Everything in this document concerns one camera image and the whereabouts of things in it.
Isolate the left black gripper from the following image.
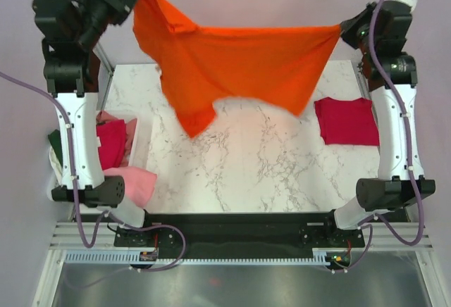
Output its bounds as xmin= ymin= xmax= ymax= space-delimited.
xmin=75 ymin=0 xmax=143 ymax=49

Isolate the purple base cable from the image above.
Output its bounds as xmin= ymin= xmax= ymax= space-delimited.
xmin=63 ymin=225 xmax=187 ymax=290
xmin=326 ymin=222 xmax=373 ymax=275

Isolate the white slotted cable duct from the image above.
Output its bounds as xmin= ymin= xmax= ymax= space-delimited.
xmin=64 ymin=249 xmax=340 ymax=266

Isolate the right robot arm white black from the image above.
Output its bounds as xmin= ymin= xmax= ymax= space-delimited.
xmin=322 ymin=1 xmax=435 ymax=246

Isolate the folded crimson t shirt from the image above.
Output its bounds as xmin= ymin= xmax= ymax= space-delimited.
xmin=314 ymin=97 xmax=380 ymax=146

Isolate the dusty pink t shirt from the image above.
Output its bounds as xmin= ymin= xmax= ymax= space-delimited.
xmin=96 ymin=111 xmax=138 ymax=148

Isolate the light pink t shirt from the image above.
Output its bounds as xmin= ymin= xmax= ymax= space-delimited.
xmin=104 ymin=166 xmax=158 ymax=208

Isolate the dark green t shirt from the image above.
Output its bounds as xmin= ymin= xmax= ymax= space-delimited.
xmin=47 ymin=130 xmax=63 ymax=165

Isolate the white laundry basket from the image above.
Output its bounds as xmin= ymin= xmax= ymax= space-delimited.
xmin=46 ymin=109 xmax=152 ymax=205

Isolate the white t shirt in basket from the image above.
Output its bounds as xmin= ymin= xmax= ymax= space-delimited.
xmin=49 ymin=147 xmax=63 ymax=185

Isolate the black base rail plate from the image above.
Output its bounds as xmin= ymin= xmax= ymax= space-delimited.
xmin=72 ymin=210 xmax=364 ymax=261

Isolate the orange t shirt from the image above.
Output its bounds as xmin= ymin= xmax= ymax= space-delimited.
xmin=133 ymin=0 xmax=341 ymax=137

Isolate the magenta t shirt in basket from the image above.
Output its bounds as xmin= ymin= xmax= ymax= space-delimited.
xmin=96 ymin=121 xmax=126 ymax=170

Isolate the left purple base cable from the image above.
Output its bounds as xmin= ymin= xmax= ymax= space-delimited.
xmin=63 ymin=225 xmax=187 ymax=290

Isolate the aluminium frame post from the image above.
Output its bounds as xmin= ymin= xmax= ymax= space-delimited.
xmin=356 ymin=0 xmax=422 ymax=72
xmin=68 ymin=0 xmax=116 ymax=75

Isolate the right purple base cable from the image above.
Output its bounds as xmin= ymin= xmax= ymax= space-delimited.
xmin=326 ymin=222 xmax=373 ymax=275

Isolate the right aluminium frame post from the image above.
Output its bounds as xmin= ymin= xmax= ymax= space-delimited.
xmin=356 ymin=0 xmax=422 ymax=72

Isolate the left aluminium frame post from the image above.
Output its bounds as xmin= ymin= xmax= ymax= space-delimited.
xmin=68 ymin=0 xmax=116 ymax=75

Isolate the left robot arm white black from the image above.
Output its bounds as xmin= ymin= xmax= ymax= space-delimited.
xmin=32 ymin=0 xmax=155 ymax=246

